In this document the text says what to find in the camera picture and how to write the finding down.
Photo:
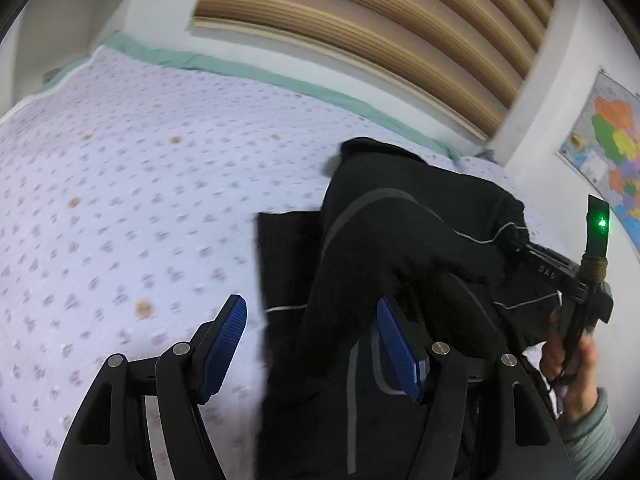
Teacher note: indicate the colourful wall map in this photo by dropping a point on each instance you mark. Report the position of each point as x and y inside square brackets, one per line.
[603, 146]

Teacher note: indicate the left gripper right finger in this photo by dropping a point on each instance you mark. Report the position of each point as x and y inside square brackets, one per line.
[516, 436]

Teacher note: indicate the floral quilted bedspread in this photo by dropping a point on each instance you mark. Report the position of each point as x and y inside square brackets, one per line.
[133, 323]

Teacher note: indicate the grey-green right sleeve forearm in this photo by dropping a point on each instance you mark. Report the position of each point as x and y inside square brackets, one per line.
[591, 443]

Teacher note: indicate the green bed sheet edge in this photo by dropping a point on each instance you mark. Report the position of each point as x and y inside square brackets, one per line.
[128, 83]

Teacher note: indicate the black hooded jacket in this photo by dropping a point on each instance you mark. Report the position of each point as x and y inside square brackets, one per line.
[374, 304]

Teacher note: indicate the white bookshelf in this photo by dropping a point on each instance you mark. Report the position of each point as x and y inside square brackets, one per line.
[47, 35]

